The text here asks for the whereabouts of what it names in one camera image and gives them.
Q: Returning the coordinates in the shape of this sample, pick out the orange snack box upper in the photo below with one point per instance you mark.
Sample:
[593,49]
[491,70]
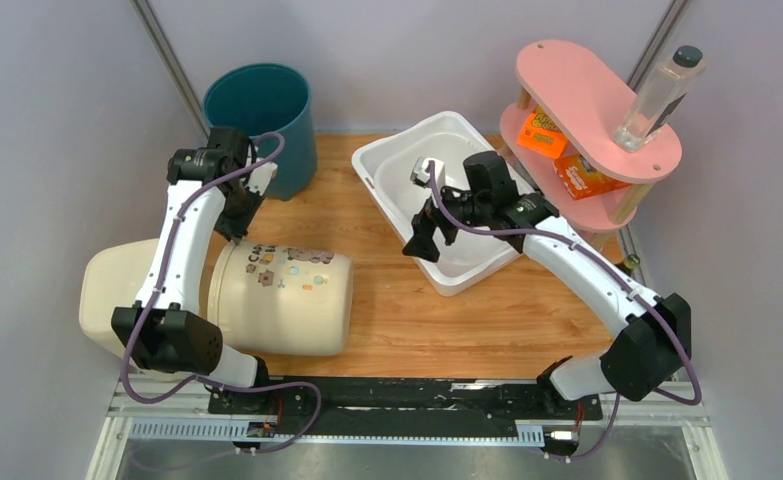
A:
[540,134]

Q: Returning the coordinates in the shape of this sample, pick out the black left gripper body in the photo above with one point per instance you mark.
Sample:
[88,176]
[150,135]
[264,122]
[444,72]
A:
[240,208]

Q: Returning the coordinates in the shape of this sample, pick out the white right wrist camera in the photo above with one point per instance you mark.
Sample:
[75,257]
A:
[422,171]

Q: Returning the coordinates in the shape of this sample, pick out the orange snack box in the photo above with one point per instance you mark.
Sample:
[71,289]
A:
[540,134]
[582,180]

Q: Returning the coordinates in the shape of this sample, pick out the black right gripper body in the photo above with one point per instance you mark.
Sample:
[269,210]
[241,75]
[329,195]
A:
[467,209]

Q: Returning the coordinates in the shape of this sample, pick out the pink two-tier shelf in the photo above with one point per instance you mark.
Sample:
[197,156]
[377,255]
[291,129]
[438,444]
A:
[587,101]

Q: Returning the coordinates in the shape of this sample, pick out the teal plastic bucket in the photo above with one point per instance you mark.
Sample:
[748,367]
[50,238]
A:
[269,97]

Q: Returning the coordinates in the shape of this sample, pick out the white plastic tub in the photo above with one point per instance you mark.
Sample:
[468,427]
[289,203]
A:
[385,165]

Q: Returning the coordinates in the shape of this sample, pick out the aluminium frame rail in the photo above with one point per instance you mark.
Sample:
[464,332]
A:
[178,438]

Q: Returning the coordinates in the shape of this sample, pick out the clear bottle black cap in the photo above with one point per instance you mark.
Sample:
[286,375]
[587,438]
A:
[658,97]

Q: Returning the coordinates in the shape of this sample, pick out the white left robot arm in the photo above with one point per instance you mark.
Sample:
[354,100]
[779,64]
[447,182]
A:
[217,188]

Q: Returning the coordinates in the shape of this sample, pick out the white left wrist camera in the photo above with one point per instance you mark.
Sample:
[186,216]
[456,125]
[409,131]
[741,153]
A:
[260,179]

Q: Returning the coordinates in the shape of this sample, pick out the cream large bucket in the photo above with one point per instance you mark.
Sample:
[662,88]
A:
[279,299]

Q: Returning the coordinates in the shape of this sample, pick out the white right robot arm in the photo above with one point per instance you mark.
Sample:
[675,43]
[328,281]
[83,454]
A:
[651,347]

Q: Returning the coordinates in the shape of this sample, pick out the cream square container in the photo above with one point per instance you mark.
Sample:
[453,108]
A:
[112,278]

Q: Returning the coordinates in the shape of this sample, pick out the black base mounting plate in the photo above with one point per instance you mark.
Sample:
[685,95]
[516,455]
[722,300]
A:
[405,407]

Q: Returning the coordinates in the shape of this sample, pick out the orange snack box lower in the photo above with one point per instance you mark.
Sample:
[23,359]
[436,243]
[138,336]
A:
[582,180]

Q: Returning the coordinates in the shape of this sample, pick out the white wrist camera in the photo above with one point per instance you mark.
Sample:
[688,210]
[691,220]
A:
[260,179]
[422,171]

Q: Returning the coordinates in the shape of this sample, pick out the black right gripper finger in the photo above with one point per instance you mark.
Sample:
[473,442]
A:
[448,229]
[421,244]

